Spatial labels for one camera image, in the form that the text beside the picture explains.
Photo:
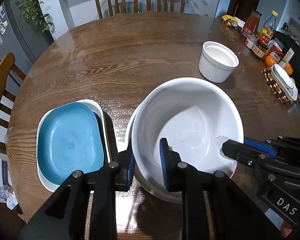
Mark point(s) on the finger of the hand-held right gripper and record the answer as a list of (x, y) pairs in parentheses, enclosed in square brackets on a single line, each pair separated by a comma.
[(237, 150), (260, 147)]

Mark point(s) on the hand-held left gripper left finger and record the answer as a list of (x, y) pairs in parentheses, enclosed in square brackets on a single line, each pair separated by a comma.
[(130, 170)]

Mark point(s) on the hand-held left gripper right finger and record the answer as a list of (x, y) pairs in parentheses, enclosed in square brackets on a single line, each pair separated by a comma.
[(163, 165)]

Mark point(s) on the large white bowl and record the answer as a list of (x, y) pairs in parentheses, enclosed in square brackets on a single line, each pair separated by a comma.
[(152, 193)]

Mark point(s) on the medium white bowl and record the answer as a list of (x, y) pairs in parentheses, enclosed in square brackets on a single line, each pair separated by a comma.
[(190, 120)]

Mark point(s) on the blue square plate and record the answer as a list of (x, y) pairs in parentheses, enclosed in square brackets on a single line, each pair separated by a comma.
[(70, 140)]

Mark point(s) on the white blue-patterned square plate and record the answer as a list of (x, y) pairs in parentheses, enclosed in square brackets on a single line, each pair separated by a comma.
[(48, 185)]

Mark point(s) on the wooden beaded trivet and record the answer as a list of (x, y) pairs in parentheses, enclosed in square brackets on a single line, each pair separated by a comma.
[(272, 85)]

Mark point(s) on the white oval dish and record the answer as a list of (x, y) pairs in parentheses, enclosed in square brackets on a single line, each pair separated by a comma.
[(285, 82)]

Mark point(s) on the orange fruit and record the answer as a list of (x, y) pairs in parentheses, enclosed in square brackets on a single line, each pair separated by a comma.
[(288, 68), (270, 60)]

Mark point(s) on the white ramekin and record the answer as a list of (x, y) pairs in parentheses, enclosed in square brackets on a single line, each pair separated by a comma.
[(215, 67)]

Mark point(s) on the dark sauce jar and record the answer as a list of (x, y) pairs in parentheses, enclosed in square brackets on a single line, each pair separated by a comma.
[(260, 51)]

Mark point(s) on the red-labelled jar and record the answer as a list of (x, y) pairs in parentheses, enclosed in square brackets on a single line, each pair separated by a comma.
[(275, 52)]

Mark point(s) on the white tube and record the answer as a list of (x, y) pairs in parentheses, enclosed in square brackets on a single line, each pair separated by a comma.
[(288, 55)]

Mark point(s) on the small white-labelled jar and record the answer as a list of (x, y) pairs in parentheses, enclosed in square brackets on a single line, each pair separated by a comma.
[(251, 42)]

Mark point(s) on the yellow-capped oil bottle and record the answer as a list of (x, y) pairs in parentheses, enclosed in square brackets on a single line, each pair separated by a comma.
[(267, 30)]

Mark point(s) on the red juice bottle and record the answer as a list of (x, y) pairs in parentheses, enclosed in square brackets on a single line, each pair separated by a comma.
[(251, 26)]

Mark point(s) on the patterned cloth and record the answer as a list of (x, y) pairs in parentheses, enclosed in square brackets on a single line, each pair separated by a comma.
[(6, 195)]

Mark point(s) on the yellow snack packet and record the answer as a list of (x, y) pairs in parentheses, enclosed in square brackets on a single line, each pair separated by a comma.
[(231, 22)]

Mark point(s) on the grey refrigerator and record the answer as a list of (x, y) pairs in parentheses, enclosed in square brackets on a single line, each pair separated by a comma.
[(20, 42)]

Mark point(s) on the trailing green plant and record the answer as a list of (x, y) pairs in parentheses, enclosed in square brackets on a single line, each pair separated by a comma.
[(32, 7)]

